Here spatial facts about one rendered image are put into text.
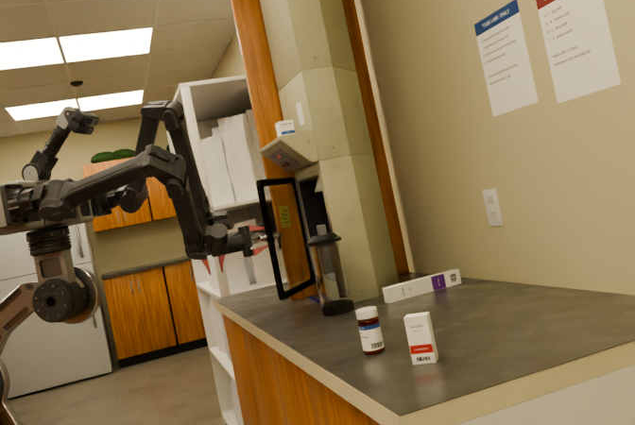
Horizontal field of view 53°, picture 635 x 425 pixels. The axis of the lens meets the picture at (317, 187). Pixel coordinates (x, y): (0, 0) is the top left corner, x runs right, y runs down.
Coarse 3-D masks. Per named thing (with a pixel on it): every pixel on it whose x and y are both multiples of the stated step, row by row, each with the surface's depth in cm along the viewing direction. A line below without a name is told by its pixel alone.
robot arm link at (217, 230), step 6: (210, 228) 204; (216, 228) 204; (222, 228) 204; (204, 234) 211; (210, 234) 202; (216, 234) 202; (222, 234) 203; (210, 240) 204; (216, 240) 203; (222, 240) 203; (216, 246) 206; (222, 246) 206; (192, 252) 207; (198, 252) 207; (204, 252) 207; (192, 258) 208; (198, 258) 208; (204, 258) 209
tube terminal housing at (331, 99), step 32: (288, 96) 224; (320, 96) 207; (352, 96) 219; (320, 128) 206; (352, 128) 214; (320, 160) 205; (352, 160) 209; (352, 192) 208; (352, 224) 207; (384, 224) 223; (352, 256) 206; (384, 256) 217; (352, 288) 205
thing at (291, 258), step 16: (272, 192) 215; (288, 192) 227; (272, 208) 212; (288, 208) 224; (272, 224) 210; (288, 224) 222; (288, 240) 219; (272, 256) 205; (288, 256) 216; (304, 256) 229; (288, 272) 214; (304, 272) 226; (288, 288) 212
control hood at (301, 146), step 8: (280, 136) 202; (288, 136) 203; (296, 136) 203; (304, 136) 204; (312, 136) 205; (272, 144) 213; (280, 144) 207; (288, 144) 203; (296, 144) 203; (304, 144) 204; (312, 144) 205; (264, 152) 228; (272, 152) 221; (288, 152) 210; (296, 152) 205; (304, 152) 204; (312, 152) 205; (272, 160) 231; (296, 160) 213; (304, 160) 207; (312, 160) 204; (296, 168) 223
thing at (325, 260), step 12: (324, 240) 189; (312, 252) 192; (324, 252) 189; (336, 252) 191; (324, 264) 189; (336, 264) 190; (324, 276) 190; (336, 276) 190; (324, 288) 190; (336, 288) 189; (348, 288) 192; (324, 300) 190; (336, 300) 189; (348, 300) 191
